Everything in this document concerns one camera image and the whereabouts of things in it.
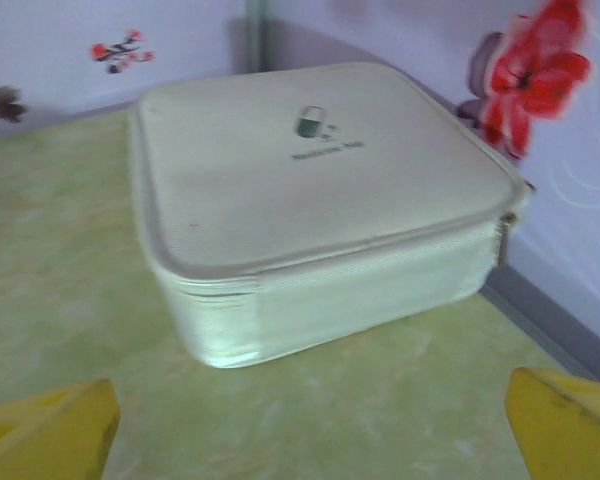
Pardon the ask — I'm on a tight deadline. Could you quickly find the aluminium frame post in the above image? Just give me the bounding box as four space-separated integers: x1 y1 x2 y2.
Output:
243 0 270 76

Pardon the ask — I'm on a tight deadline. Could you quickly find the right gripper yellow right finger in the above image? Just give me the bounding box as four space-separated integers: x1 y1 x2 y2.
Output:
507 367 600 480

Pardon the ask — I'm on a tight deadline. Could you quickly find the white zipped medicine bag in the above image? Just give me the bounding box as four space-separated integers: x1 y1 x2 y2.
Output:
129 60 537 371

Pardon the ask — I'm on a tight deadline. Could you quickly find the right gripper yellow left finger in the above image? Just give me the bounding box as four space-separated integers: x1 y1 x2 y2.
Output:
0 378 122 480

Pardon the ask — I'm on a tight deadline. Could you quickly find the aluminium frame side rail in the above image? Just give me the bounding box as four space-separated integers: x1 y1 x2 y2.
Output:
482 269 600 396

